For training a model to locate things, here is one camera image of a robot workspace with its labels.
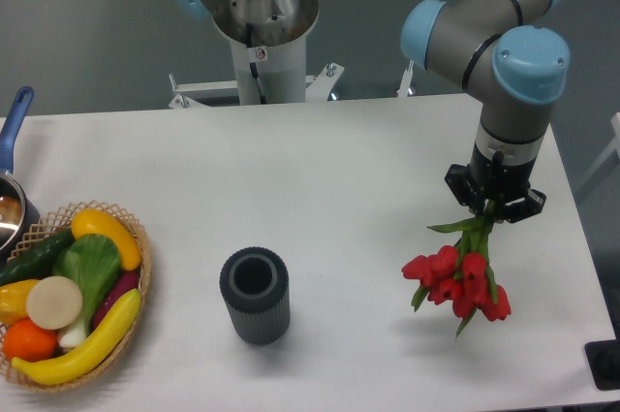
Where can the black device at edge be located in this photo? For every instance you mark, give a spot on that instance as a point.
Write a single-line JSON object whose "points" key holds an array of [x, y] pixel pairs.
{"points": [[603, 360]]}

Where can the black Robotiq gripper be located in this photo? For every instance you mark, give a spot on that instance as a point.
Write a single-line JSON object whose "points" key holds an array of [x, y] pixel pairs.
{"points": [[490, 178]]}

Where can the red tulip bouquet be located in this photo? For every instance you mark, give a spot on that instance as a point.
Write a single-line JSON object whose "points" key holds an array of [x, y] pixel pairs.
{"points": [[460, 273]]}

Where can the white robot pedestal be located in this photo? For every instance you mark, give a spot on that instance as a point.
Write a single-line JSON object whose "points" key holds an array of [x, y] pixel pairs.
{"points": [[263, 75]]}

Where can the white frame at right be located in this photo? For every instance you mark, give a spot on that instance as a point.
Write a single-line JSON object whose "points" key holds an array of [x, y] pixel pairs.
{"points": [[601, 167]]}

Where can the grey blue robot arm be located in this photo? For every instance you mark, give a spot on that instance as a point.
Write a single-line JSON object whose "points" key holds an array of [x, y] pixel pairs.
{"points": [[491, 49]]}

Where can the blue handled saucepan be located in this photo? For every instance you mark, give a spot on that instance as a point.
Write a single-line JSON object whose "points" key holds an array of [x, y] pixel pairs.
{"points": [[18, 214]]}

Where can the long yellow banana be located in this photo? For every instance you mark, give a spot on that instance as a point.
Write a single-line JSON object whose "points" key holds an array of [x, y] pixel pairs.
{"points": [[91, 352]]}

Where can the yellow bell pepper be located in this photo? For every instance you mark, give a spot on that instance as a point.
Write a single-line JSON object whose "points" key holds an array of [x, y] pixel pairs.
{"points": [[13, 298]]}

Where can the orange fruit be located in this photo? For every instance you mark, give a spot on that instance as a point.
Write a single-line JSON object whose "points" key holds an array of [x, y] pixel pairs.
{"points": [[27, 341]]}

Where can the green bok choy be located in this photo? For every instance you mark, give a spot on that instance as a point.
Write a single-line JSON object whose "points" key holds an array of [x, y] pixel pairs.
{"points": [[93, 263]]}

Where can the green cucumber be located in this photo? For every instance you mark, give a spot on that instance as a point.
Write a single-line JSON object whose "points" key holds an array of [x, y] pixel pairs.
{"points": [[38, 260]]}

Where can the dark grey ribbed vase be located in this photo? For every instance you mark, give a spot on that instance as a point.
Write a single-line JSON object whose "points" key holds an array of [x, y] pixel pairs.
{"points": [[255, 285]]}

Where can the purple sweet potato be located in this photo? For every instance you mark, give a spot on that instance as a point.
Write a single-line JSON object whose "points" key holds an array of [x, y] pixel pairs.
{"points": [[127, 281]]}

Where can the woven wicker basket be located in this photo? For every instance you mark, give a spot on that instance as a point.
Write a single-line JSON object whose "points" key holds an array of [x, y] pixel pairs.
{"points": [[53, 223]]}

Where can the beige round radish slice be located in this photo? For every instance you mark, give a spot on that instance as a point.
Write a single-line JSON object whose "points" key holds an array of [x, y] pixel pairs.
{"points": [[54, 303]]}

